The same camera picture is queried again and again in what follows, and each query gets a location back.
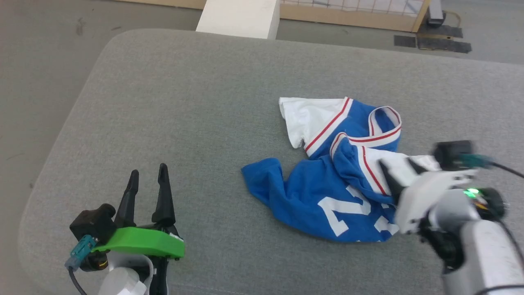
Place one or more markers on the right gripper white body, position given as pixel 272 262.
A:
pixel 425 196

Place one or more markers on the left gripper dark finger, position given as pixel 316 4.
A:
pixel 127 200
pixel 164 196

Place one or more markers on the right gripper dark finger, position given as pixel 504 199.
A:
pixel 416 166
pixel 392 180

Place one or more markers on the left gripper green-banded body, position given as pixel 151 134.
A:
pixel 141 242

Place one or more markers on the blue white sports jersey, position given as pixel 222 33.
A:
pixel 323 192

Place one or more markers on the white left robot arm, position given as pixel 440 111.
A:
pixel 125 278

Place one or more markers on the long black floor mat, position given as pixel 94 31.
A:
pixel 444 45

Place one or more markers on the small black floor mat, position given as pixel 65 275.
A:
pixel 405 41

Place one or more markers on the black mat under device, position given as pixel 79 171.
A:
pixel 450 31

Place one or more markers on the black floor device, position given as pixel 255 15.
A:
pixel 436 12

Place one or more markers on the white rectangular block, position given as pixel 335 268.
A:
pixel 239 18

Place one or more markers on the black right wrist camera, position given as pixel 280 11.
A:
pixel 450 155

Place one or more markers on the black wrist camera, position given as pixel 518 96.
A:
pixel 92 223
pixel 450 155

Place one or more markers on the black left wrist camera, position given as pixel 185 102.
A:
pixel 92 223

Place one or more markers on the teal right camera connector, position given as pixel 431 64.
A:
pixel 477 160

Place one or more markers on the teal camera connector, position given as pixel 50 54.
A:
pixel 80 250
pixel 477 160

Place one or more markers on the teal left camera connector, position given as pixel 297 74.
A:
pixel 80 250

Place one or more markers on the wooden frame with grid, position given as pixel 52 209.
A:
pixel 348 18

